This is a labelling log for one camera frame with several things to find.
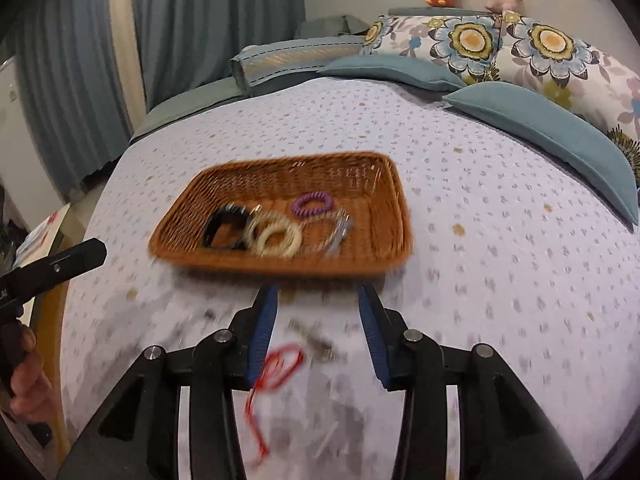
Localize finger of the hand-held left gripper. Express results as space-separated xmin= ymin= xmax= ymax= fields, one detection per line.
xmin=10 ymin=238 xmax=107 ymax=302

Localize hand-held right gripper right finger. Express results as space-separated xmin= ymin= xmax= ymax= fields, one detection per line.
xmin=357 ymin=284 xmax=583 ymax=480

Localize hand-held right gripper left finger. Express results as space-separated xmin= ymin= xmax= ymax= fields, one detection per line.
xmin=55 ymin=284 xmax=279 ymax=480

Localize red string bracelet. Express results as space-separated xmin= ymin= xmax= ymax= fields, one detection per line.
xmin=244 ymin=345 xmax=305 ymax=466

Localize cream bead bracelet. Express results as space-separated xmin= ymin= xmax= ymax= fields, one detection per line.
xmin=244 ymin=211 xmax=304 ymax=259

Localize light blue hair clip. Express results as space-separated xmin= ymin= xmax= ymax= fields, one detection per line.
xmin=324 ymin=217 xmax=357 ymax=257

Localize black wristwatch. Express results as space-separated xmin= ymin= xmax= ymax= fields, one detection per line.
xmin=202 ymin=202 xmax=251 ymax=251

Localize clear crystal bead bracelet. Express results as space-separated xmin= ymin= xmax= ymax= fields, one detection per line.
xmin=299 ymin=207 xmax=351 ymax=256

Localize purple coil hair tie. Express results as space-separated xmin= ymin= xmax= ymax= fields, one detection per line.
xmin=291 ymin=191 xmax=335 ymax=219

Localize brown wicker basket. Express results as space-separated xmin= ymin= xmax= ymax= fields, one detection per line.
xmin=147 ymin=151 xmax=415 ymax=278

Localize person's left hand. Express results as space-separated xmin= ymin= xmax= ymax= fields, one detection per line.
xmin=10 ymin=329 xmax=59 ymax=419

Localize books on cabinet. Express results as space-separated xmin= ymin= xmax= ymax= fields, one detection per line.
xmin=14 ymin=210 xmax=65 ymax=267

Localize white door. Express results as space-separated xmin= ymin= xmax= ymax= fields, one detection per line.
xmin=0 ymin=57 xmax=51 ymax=211

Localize lilac floral bedspread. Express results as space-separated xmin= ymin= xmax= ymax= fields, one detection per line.
xmin=55 ymin=77 xmax=640 ymax=480

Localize blue curtain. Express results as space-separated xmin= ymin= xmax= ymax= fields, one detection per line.
xmin=129 ymin=0 xmax=306 ymax=111
xmin=10 ymin=0 xmax=133 ymax=198

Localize teal window bench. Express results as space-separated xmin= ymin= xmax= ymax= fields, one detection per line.
xmin=131 ymin=14 xmax=381 ymax=141

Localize teal pillow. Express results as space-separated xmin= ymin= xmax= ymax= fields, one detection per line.
xmin=317 ymin=55 xmax=468 ymax=93
xmin=442 ymin=82 xmax=640 ymax=226

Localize teal cushion with gold stripe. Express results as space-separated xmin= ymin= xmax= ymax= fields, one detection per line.
xmin=230 ymin=35 xmax=368 ymax=98

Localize floral pillow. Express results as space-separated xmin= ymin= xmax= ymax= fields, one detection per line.
xmin=492 ymin=10 xmax=640 ymax=186
xmin=359 ymin=14 xmax=503 ymax=86

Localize folded teal cloth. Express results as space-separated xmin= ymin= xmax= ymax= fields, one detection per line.
xmin=295 ymin=14 xmax=373 ymax=38

